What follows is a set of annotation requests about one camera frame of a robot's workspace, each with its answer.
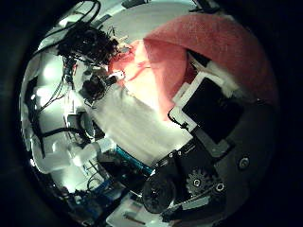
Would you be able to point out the pink piece of clothing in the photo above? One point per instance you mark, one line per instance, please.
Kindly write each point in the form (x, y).
(176, 56)

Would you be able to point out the teal blue crate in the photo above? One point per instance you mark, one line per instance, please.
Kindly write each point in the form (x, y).
(134, 160)

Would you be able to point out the white plastic tray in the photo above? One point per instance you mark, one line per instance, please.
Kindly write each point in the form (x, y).
(132, 211)

